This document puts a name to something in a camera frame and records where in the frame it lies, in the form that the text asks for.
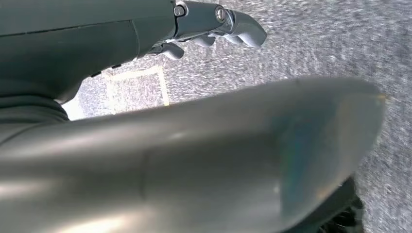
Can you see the yellow floor tape marking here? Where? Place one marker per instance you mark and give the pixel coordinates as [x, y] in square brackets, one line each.
[163, 88]

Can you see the silver robot body shell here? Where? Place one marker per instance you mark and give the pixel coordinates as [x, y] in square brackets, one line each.
[209, 154]

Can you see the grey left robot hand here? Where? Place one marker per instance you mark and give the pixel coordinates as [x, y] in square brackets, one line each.
[64, 35]

